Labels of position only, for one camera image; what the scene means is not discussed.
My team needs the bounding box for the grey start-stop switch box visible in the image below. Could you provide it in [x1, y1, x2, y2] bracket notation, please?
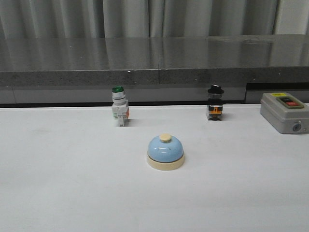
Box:
[260, 92, 309, 134]

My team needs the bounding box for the green pushbutton switch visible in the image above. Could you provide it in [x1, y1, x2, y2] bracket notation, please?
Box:
[112, 86, 129, 127]

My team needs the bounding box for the grey curtain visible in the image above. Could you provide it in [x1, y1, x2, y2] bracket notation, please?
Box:
[0, 0, 309, 39]

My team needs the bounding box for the black selector switch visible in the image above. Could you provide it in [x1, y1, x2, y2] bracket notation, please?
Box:
[206, 85, 224, 120]

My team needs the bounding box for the grey stone counter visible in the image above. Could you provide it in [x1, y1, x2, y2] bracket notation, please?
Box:
[0, 35, 309, 87]

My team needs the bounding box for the blue call bell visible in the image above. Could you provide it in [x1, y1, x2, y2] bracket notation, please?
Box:
[147, 133, 185, 171]

